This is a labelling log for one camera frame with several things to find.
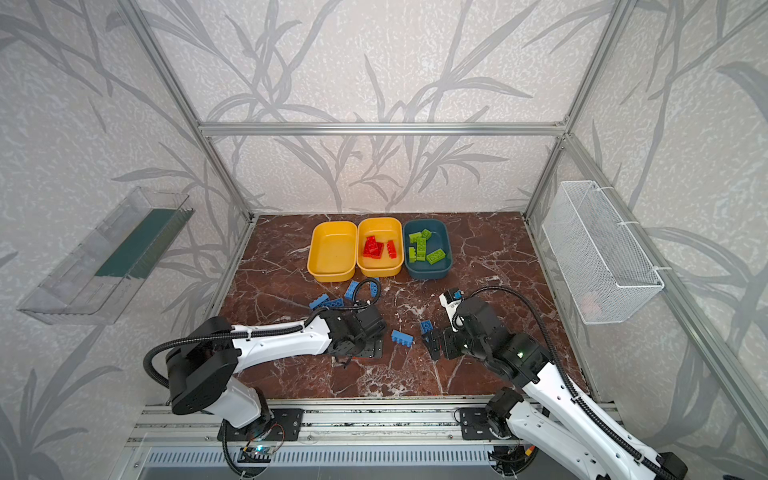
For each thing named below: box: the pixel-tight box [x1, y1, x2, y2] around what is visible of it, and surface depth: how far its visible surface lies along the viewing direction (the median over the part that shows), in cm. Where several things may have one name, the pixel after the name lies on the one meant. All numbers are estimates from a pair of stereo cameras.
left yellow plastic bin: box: [307, 221, 357, 283], surface depth 110 cm
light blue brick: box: [391, 330, 415, 348], surface depth 88 cm
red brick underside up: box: [366, 236, 384, 259], surface depth 108 cm
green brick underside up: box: [416, 238, 427, 261], surface depth 107 cm
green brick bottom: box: [426, 248, 446, 265], surface depth 107 cm
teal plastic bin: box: [404, 219, 453, 279], surface depth 107 cm
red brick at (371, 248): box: [362, 235, 381, 259], surface depth 108 cm
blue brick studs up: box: [344, 280, 359, 301], surface depth 100 cm
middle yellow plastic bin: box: [356, 217, 404, 277], surface depth 110 cm
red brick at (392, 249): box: [386, 240, 397, 259], surface depth 110 cm
